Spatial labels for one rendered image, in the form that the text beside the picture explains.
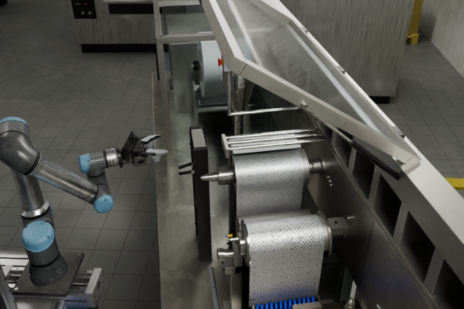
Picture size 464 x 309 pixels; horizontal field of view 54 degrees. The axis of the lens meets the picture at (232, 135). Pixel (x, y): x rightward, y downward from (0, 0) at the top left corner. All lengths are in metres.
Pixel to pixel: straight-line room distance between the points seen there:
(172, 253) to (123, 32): 4.67
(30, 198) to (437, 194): 1.49
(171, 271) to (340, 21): 3.35
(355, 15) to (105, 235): 3.02
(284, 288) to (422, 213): 0.63
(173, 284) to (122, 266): 1.37
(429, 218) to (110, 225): 2.71
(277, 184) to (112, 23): 4.97
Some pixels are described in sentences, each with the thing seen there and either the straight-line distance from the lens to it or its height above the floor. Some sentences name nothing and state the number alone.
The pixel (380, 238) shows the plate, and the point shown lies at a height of 1.41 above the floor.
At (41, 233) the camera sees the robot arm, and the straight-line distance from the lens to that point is 1.96.
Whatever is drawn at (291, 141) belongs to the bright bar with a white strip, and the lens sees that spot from 1.58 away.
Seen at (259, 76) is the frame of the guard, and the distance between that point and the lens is 0.93.
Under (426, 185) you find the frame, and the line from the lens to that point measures 1.13.
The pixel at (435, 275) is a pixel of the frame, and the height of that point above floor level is 1.52.
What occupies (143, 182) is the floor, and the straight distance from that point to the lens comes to 3.83.
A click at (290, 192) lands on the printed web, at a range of 1.62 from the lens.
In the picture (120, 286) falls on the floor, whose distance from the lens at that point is 3.08.
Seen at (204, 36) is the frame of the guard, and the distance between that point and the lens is 2.12.
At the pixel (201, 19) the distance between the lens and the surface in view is 2.37.
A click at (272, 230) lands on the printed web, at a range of 1.44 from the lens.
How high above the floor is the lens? 2.30
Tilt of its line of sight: 32 degrees down
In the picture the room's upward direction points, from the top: straight up
